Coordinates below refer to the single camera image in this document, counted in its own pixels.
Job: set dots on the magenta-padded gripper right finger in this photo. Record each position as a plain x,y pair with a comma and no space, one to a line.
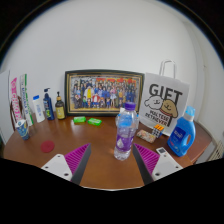
148,159

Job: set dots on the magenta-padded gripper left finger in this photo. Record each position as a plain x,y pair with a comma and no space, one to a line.
76,159

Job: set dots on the purple-capped clear water bottle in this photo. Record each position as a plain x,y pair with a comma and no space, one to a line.
125,136

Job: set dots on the white remote control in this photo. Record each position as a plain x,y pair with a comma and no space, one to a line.
161,150

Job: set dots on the patterned snack packet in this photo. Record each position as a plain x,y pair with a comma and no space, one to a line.
145,136

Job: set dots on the flat round red coaster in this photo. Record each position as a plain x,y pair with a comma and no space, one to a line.
47,146

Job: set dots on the blue detergent bottle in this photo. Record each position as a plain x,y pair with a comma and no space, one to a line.
181,136

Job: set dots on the amber pump bottle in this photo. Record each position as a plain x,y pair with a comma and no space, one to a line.
60,110

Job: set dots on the dark blue pump bottle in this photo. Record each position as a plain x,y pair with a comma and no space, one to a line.
49,106

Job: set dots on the white paper gift bag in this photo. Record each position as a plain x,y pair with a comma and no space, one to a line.
163,100

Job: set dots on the white bottle with blue cap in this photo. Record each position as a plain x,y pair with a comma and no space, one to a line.
39,110

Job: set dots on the white radiator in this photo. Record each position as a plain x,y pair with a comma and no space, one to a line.
217,151

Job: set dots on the framed group photo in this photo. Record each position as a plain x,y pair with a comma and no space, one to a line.
100,91

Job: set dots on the white cabinet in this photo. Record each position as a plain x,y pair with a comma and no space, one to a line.
4,110

